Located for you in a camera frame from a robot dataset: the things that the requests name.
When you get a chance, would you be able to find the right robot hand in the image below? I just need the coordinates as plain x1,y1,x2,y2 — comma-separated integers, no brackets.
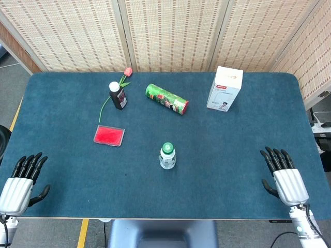
260,146,310,207

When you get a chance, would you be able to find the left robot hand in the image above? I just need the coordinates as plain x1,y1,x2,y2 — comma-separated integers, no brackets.
0,152,51,216

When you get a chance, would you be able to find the white bottle with green cap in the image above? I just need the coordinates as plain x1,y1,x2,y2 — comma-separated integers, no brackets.
159,148,176,171

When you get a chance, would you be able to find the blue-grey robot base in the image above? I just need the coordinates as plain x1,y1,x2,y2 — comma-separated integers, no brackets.
107,219,219,248

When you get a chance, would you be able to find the dark juice bottle white cap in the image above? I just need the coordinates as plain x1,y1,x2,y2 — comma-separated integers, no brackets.
109,81,128,111

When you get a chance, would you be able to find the black round stool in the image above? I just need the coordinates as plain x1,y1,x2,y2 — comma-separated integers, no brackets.
0,125,12,166

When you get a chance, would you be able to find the blue felt table cover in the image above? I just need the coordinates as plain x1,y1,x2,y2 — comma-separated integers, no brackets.
0,72,331,221

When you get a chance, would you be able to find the red ink pad case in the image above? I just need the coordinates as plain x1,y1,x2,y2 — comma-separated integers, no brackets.
93,125,126,147

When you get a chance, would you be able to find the white lamp box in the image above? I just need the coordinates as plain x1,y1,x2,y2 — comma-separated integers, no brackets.
206,65,244,113

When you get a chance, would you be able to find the green chips can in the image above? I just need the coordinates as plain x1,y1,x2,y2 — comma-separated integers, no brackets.
145,83,190,116

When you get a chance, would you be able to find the artificial red tulip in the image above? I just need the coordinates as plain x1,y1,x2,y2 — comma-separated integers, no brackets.
98,67,133,122

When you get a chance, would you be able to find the bamboo folding screen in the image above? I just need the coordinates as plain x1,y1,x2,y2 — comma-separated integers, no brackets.
0,0,331,102

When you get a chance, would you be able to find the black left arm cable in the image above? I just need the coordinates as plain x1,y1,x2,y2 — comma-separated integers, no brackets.
0,216,10,246

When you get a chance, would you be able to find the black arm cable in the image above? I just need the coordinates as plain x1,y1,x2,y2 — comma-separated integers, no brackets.
0,216,10,246
305,203,324,241

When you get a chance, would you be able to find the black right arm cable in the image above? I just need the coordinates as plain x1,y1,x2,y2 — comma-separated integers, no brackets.
305,203,324,241

